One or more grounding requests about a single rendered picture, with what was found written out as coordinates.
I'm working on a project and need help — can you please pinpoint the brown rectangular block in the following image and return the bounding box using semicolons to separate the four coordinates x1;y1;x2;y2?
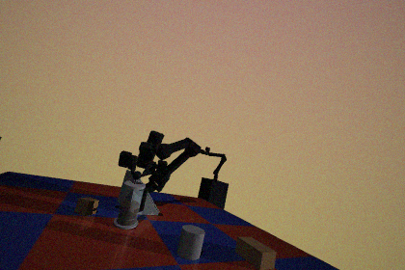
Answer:
235;237;277;270

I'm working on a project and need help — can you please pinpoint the tan cube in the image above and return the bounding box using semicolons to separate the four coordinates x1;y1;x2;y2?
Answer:
74;197;99;216

